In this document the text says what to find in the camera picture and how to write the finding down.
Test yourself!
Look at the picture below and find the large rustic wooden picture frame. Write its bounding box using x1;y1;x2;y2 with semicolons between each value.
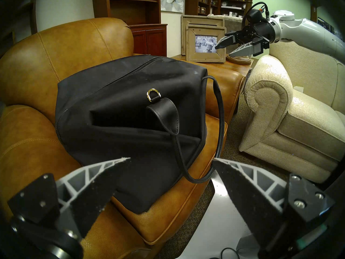
181;15;225;56

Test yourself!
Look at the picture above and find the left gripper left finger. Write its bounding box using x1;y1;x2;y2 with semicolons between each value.
8;157;132;238

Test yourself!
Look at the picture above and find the black zipper fabric bag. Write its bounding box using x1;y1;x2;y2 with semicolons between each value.
55;55;225;214

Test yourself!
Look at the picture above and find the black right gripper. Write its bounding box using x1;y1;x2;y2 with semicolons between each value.
215;21;276;57

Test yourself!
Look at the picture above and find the dark bookcase with ornaments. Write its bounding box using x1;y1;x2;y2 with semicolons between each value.
185;0;255;19

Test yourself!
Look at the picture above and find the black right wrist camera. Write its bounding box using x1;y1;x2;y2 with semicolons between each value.
246;9;268;23

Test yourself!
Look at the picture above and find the white flower painting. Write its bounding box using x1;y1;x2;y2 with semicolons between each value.
161;0;185;13

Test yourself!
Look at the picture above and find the cream fabric armchair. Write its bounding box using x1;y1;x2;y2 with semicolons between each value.
239;40;345;184

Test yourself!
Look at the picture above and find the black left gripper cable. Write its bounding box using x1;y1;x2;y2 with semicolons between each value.
220;247;241;259

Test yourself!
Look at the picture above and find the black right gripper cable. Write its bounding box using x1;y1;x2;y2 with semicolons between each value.
242;2;270;27

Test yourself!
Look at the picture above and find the cherry wood bookcase cabinet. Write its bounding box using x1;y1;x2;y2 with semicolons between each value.
92;0;168;57

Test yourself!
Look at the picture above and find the wooden side table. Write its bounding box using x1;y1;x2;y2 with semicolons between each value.
170;54;254;77

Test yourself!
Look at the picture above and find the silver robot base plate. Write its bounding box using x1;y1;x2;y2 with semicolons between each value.
177;171;260;259

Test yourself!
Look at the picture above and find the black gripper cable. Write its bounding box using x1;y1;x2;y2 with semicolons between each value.
242;2;270;27
220;247;241;259

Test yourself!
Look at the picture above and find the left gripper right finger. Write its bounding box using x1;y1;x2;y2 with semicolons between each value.
213;158;334;251

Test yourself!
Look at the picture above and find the small rustic wooden picture frame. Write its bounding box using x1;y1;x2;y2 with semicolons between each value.
185;24;227;63

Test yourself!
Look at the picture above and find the tan leather armchair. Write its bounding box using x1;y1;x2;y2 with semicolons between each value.
0;18;244;259

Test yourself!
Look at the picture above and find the wooden lamp base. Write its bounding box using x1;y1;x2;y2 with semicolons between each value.
226;54;252;65

